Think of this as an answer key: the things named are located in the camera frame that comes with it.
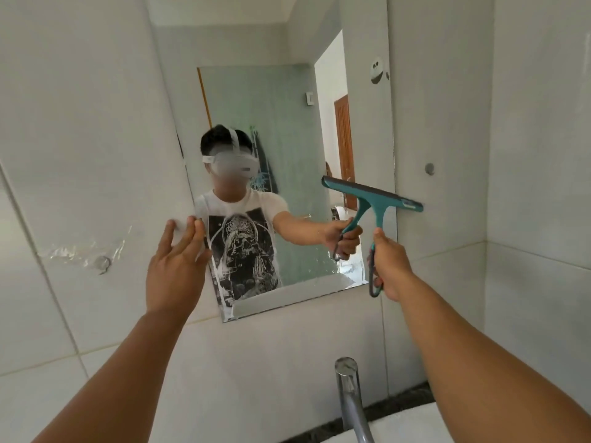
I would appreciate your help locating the person's left forearm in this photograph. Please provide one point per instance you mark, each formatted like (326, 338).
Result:
(124, 382)

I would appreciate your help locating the person's right hand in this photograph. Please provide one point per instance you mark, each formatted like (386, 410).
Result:
(392, 267)

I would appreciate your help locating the rectangular wall mirror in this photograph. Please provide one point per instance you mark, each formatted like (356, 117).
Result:
(258, 41)

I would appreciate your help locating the round silver wall hook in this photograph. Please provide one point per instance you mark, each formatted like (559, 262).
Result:
(430, 169)

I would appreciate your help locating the clear adhesive wall hook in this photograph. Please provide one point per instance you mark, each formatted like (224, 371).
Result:
(102, 263)

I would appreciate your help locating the person's right forearm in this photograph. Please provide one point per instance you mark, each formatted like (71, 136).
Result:
(471, 369)

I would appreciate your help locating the chrome faucet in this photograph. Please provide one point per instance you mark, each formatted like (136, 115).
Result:
(351, 401)

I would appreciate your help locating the teal window squeegee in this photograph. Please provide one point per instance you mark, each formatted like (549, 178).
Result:
(369, 194)

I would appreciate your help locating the person's left hand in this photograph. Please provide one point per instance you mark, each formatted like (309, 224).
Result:
(173, 281)

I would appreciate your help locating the white ceramic sink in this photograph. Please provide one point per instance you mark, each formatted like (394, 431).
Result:
(406, 426)

